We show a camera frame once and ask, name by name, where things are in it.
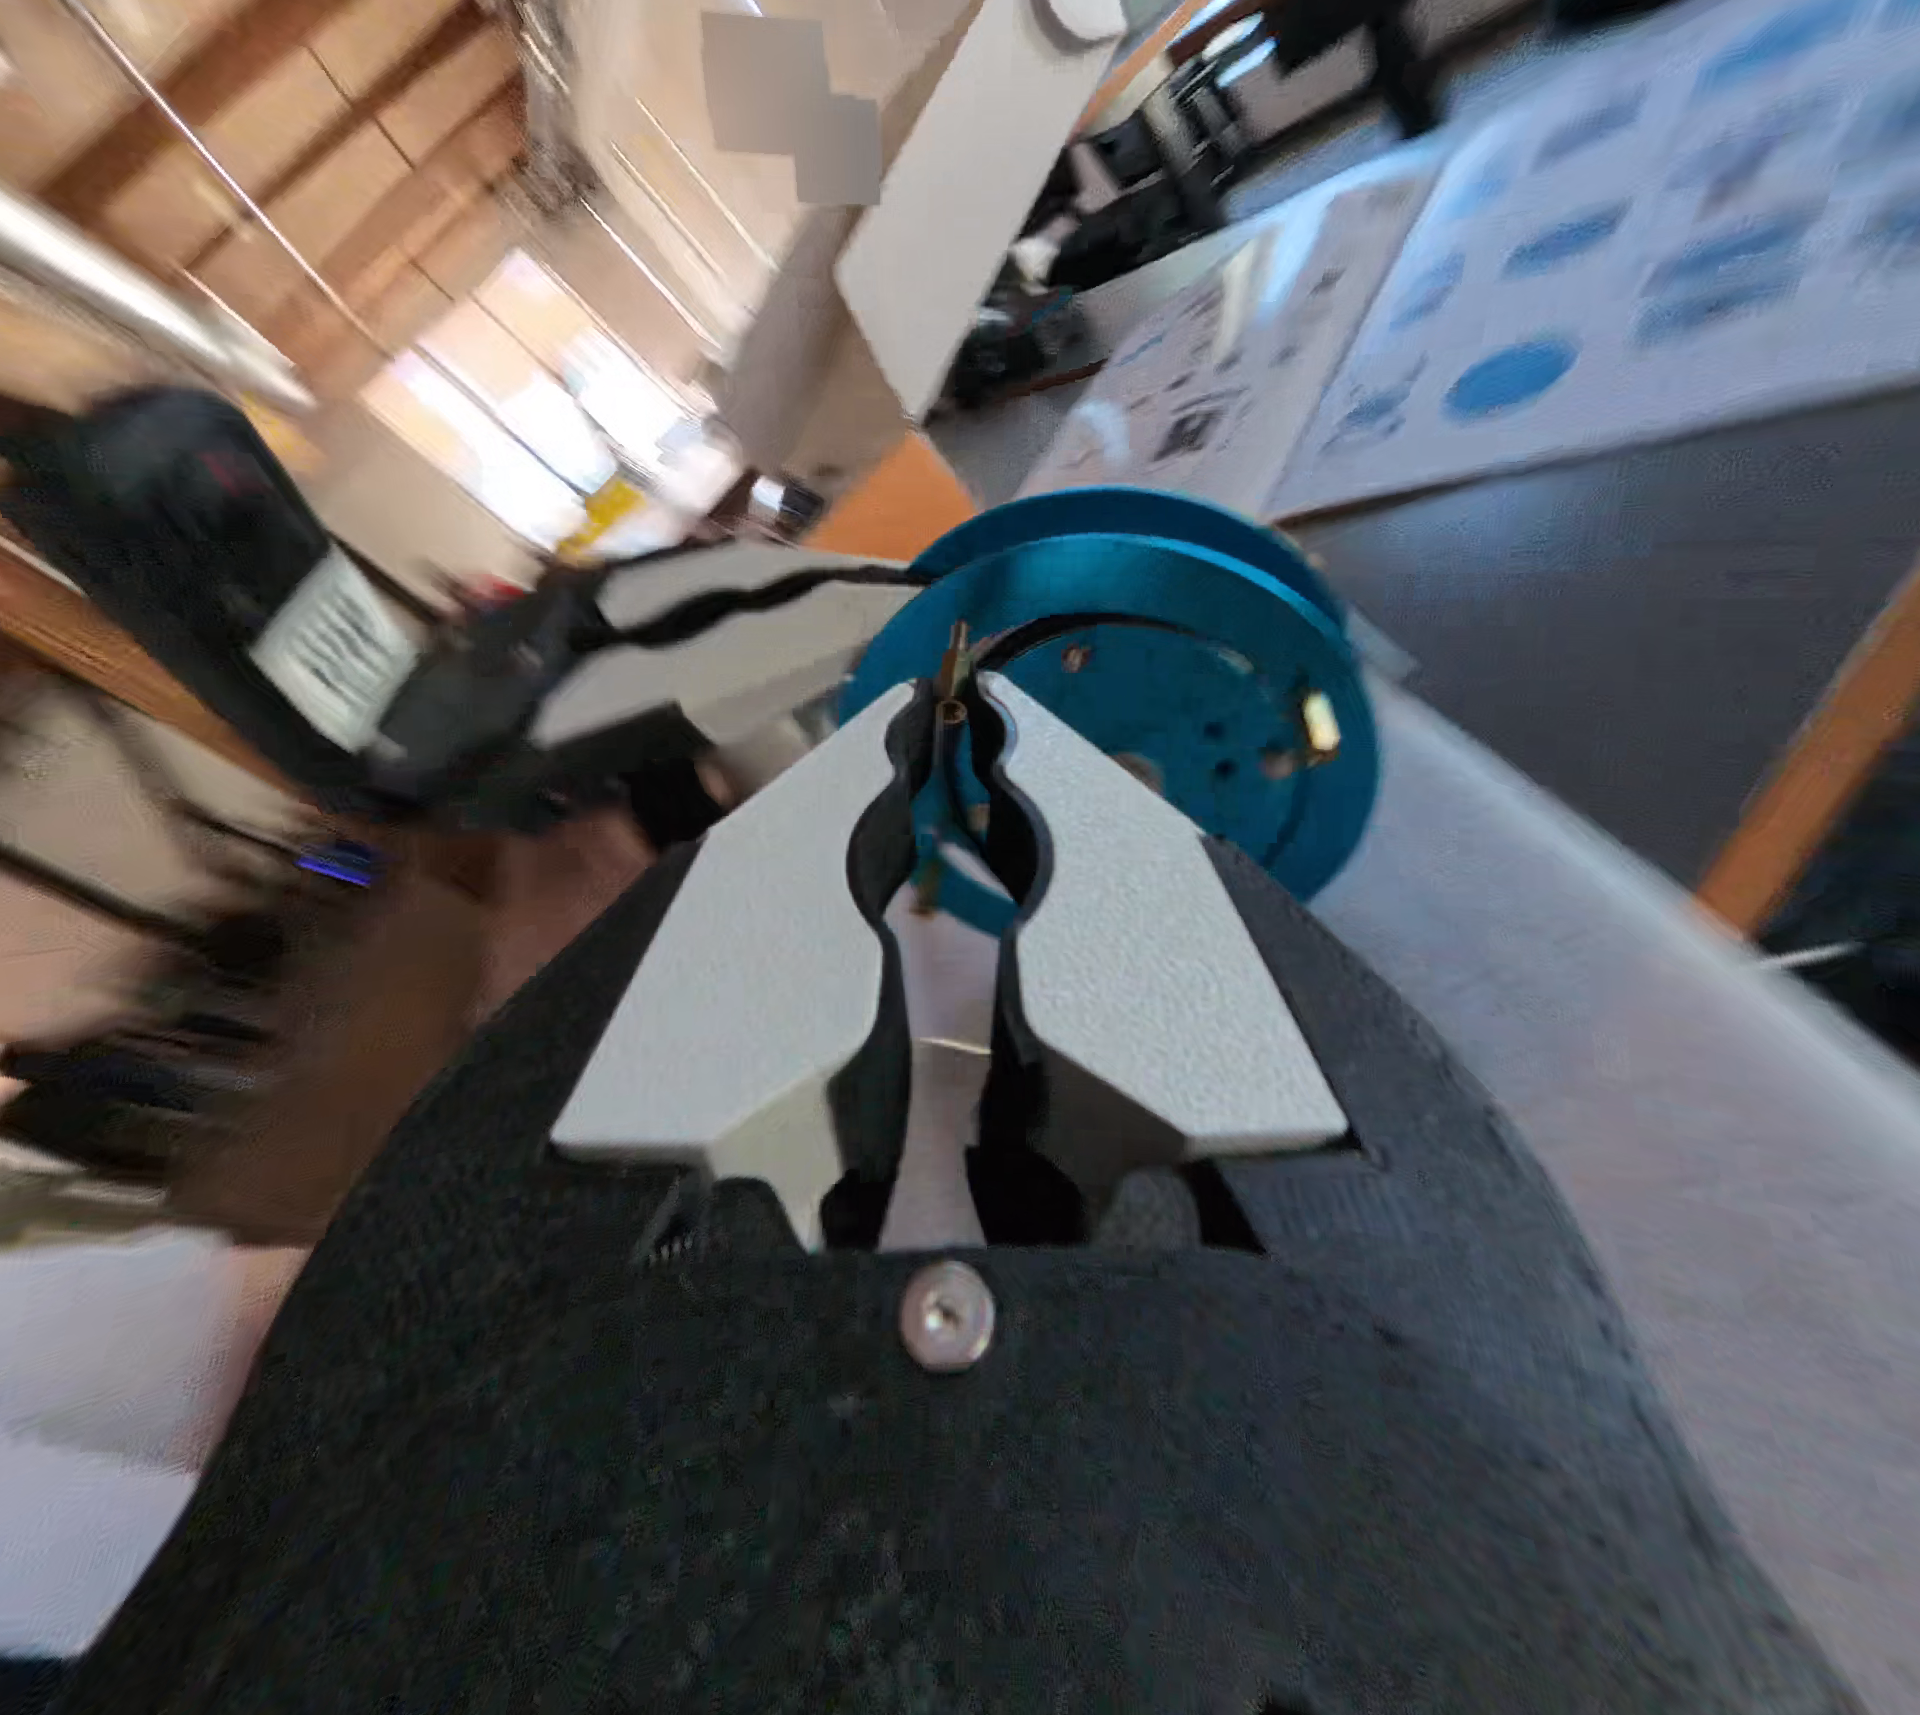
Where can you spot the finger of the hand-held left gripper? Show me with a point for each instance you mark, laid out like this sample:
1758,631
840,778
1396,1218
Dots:
721,681
751,581

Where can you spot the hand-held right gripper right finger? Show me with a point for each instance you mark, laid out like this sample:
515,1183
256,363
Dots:
1171,996

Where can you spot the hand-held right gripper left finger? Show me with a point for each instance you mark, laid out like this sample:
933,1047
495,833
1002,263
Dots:
735,996

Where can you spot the brass standoff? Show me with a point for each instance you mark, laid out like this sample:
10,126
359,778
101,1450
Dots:
1320,725
956,671

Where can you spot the blue disc with bearing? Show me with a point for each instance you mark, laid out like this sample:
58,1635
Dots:
1184,725

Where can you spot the blue round metal base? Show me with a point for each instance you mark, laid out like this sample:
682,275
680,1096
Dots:
1231,636

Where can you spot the orange cardboard box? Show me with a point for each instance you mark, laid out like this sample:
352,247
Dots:
901,215

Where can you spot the white foam sheet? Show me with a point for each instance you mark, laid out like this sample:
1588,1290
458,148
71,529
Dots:
1621,1146

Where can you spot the printed instruction booklet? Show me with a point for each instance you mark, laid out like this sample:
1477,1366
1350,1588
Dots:
1621,185

